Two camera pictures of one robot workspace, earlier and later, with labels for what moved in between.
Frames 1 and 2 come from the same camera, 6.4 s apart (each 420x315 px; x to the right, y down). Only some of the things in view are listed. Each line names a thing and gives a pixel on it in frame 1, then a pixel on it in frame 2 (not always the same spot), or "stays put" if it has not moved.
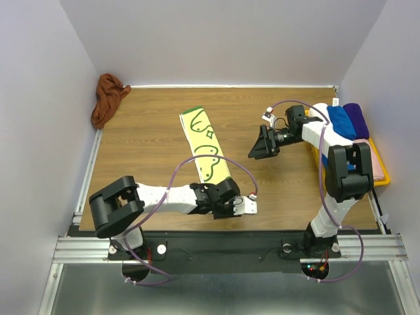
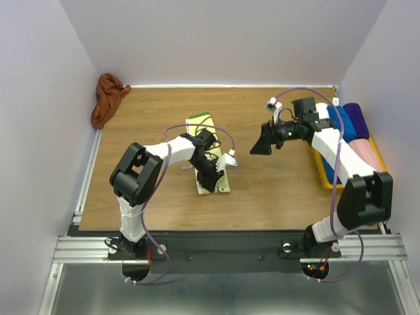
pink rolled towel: [378, 170] stays put
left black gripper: [230, 213] → [209, 181]
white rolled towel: [323, 107] stays put
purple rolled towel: [357, 120] stays put
